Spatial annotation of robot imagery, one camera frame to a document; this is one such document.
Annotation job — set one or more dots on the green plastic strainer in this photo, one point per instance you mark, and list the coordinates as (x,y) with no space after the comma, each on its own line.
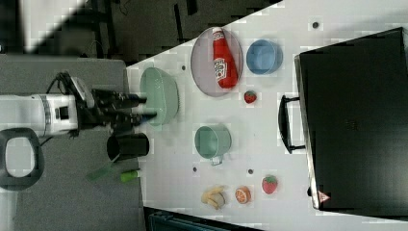
(162,95)

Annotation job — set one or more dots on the large red strawberry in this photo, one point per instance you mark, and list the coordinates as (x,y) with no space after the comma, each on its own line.
(269,184)

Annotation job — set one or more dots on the yellow banana toy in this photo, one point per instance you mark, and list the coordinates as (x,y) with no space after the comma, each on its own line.
(214,197)

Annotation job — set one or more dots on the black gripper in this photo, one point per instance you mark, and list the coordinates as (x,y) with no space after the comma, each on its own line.
(101,107)

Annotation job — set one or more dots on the orange slice toy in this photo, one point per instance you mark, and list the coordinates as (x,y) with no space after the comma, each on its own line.
(243,195)

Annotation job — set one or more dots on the grey round plate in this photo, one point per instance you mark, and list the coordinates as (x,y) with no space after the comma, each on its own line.
(202,66)

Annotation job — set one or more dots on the blue bowl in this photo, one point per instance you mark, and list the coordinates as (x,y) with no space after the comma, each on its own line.
(264,57)

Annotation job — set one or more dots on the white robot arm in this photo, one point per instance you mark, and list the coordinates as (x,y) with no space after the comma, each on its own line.
(28,121)

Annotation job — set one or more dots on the black toaster oven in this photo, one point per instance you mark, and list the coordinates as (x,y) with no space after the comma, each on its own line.
(354,108)

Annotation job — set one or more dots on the small red strawberry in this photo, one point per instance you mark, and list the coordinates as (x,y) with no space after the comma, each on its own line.
(250,97)

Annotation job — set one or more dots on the green metal cup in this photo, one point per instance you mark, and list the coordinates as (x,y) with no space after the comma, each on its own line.
(212,142)

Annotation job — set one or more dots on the green marker pen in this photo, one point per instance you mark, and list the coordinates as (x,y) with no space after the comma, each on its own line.
(129,175)

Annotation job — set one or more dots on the red ketchup bottle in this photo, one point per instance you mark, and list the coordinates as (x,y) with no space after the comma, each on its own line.
(224,63)

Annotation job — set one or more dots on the black cylindrical cup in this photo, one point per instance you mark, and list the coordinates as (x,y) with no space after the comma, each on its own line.
(120,148)

